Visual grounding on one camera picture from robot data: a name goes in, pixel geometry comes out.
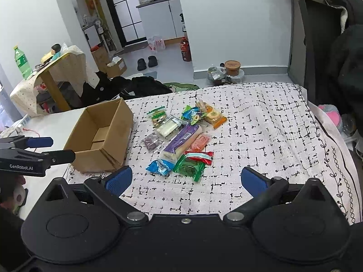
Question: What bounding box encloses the hanging black coat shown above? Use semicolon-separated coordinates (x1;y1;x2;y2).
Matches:
325;0;362;115

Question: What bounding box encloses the right black slipper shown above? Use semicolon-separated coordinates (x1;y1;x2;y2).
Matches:
148;55;158;68

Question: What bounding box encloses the brown lidded jar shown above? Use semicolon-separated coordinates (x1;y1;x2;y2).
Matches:
225;60;240;76

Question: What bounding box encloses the red drink bottle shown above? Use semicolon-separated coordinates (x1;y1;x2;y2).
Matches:
180;36;191;62

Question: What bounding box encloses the white rice cake packet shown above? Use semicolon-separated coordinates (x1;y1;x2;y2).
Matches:
156;116;185;139

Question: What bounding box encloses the brown cardboard box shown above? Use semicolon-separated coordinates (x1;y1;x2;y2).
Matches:
65;98;133;173

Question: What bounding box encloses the green plastic bottle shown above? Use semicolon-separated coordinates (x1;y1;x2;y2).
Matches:
14;46;33;80

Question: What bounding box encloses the left black slipper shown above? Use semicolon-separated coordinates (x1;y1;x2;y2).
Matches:
137;58;147;71

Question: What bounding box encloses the cream dotted tablecloth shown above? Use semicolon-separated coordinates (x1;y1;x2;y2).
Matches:
10;44;99;117

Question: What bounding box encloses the green white cracker packet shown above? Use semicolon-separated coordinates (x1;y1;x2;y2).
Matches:
147;106;167;127

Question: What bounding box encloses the black clothes pile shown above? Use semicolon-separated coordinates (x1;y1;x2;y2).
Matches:
81;71;172;106

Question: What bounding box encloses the purple long snack package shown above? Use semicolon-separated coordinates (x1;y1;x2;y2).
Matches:
159;124;203;163

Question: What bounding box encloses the grey plastic bag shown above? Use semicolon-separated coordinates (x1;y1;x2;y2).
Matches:
207;66;227;85

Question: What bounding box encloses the orange biscuit packet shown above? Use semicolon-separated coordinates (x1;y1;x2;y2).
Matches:
196;100;227;130

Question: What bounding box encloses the black slipper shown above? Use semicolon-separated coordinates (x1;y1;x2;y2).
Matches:
148;55;158;68
137;58;147;71

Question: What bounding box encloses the blue green snack packet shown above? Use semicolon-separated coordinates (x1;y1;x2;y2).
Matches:
181;105;206;125

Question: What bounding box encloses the red white snack packet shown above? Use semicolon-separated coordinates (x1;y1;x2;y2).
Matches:
185;151;213;166

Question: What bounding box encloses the small open cardboard box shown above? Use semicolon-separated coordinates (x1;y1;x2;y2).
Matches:
106;56;127;79

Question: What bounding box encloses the green floor mat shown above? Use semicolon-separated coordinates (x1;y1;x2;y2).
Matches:
164;82;199;93

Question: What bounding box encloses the doll figure on table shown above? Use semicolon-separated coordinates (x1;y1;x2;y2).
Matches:
41;44;61;63

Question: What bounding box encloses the dark green snack packet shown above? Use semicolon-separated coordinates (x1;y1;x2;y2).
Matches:
172;155;206;182

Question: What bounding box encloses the yellow wooden table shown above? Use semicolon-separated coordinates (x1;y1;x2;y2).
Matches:
36;52;71;112

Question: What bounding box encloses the pink white plastic bag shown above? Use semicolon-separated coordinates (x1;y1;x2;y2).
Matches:
148;36;166;53

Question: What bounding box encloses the pink snack packet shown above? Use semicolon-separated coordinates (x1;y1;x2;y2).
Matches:
189;133;211;152

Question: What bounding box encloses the white kitchen cabinet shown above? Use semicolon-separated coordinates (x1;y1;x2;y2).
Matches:
137;0;183;40

